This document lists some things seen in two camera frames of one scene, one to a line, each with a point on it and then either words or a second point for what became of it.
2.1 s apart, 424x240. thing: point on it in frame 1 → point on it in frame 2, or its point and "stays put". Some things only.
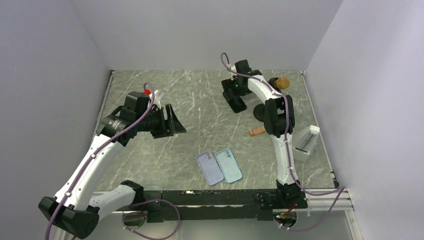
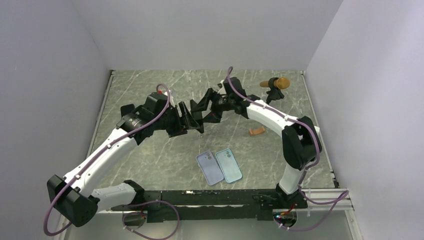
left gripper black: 176,127 → 188,122
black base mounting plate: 218,205 stays put
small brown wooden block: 256,131 stays put
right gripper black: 228,84 → 214,117
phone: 210,167 stays put
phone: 228,165 stays put
